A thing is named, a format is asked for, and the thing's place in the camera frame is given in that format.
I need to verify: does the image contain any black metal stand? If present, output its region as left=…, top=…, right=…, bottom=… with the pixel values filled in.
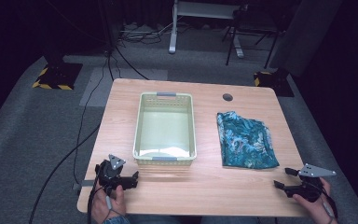
left=221, top=7, right=282, bottom=70

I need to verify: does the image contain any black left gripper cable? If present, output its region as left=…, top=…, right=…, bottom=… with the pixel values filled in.
left=87, top=174, right=102, bottom=224

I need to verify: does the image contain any thick black floor cable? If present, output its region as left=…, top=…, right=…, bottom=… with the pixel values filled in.
left=28, top=122, right=103, bottom=224

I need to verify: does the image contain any grey table edge clamp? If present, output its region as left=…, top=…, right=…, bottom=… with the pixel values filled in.
left=72, top=179, right=97, bottom=191

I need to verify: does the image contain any white desk frame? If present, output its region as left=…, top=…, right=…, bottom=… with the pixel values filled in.
left=168, top=0, right=245, bottom=60

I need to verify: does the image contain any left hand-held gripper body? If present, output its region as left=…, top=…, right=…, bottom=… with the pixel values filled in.
left=94, top=153, right=132, bottom=196

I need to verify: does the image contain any pale green plastic basket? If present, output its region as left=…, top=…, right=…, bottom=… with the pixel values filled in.
left=132, top=91, right=198, bottom=166

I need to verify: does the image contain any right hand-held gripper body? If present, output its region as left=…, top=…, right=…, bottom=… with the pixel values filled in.
left=283, top=162, right=337, bottom=203

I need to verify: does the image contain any teal patterned cloth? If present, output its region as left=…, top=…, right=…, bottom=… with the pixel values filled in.
left=215, top=110, right=281, bottom=171

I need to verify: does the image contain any person's left hand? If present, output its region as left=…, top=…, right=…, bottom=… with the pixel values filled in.
left=90, top=186, right=127, bottom=224

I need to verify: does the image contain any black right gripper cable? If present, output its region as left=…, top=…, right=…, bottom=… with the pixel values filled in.
left=318, top=181, right=339, bottom=220

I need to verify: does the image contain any bundle of floor cables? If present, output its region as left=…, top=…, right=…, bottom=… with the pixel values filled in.
left=117, top=21, right=172, bottom=45

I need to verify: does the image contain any thin black floor cable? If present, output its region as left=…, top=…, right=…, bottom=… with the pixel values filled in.
left=72, top=52, right=115, bottom=185

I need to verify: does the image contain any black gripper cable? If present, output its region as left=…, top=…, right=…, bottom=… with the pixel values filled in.
left=318, top=181, right=339, bottom=220
left=87, top=174, right=102, bottom=224

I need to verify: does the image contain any person's right hand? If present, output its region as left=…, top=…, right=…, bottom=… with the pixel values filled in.
left=292, top=177, right=336, bottom=224

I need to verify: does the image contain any grey panel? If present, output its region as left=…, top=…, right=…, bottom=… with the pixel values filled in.
left=268, top=0, right=345, bottom=77

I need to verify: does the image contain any yellow black striped stand base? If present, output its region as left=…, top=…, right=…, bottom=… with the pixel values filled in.
left=32, top=62, right=84, bottom=91
left=253, top=70, right=296, bottom=98

